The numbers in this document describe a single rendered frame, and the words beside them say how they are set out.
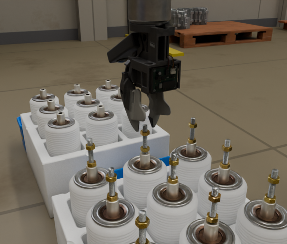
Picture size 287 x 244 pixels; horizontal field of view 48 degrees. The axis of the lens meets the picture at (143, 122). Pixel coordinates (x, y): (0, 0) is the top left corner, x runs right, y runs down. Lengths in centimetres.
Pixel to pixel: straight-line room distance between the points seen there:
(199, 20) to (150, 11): 341
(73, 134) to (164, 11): 47
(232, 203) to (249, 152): 69
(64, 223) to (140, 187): 17
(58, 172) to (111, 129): 19
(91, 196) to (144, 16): 34
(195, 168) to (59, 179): 39
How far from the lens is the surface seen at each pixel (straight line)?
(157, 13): 56
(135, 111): 62
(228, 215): 67
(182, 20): 357
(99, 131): 94
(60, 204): 73
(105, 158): 94
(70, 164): 91
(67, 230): 67
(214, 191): 49
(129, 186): 70
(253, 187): 113
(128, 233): 56
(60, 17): 379
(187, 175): 74
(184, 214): 59
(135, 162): 71
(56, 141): 91
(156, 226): 62
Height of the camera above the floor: 62
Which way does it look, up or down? 24 degrees down
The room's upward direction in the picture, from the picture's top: straight up
